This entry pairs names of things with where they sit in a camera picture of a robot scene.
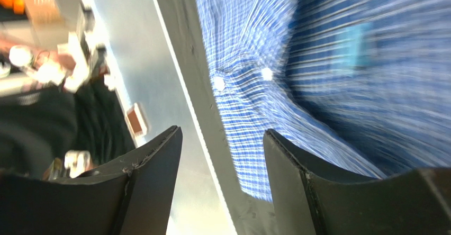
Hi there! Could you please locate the aluminium rail frame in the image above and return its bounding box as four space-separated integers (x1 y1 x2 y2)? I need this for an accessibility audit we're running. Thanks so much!
74 0 279 235

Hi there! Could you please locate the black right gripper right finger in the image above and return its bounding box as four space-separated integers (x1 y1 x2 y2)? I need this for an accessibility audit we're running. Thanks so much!
263 129 450 234

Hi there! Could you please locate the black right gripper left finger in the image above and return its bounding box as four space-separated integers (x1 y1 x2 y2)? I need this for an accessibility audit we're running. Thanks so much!
1 126 183 234

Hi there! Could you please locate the blue checked long sleeve shirt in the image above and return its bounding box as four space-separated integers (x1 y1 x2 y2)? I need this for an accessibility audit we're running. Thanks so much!
196 0 450 201

